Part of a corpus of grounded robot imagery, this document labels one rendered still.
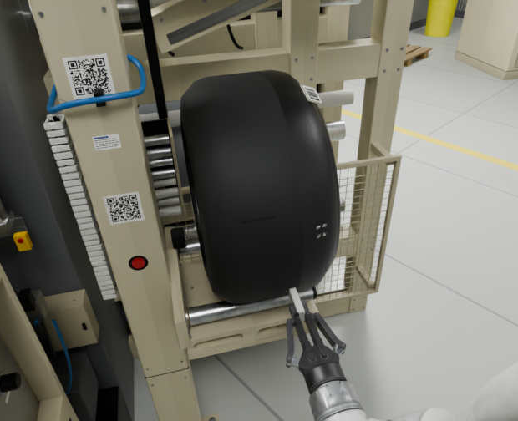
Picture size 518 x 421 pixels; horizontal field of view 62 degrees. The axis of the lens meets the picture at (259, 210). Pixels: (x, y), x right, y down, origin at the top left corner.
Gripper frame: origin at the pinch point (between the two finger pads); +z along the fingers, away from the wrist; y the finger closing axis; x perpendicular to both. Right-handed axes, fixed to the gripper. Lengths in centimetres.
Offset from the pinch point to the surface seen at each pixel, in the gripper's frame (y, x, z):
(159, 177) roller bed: 26, 4, 59
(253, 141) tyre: 5.7, -34.2, 14.8
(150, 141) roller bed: 27, -8, 62
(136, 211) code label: 31.1, -15.7, 21.8
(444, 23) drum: -430, 158, 554
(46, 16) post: 38, -56, 27
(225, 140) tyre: 11.0, -34.7, 15.8
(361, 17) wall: -282, 133, 549
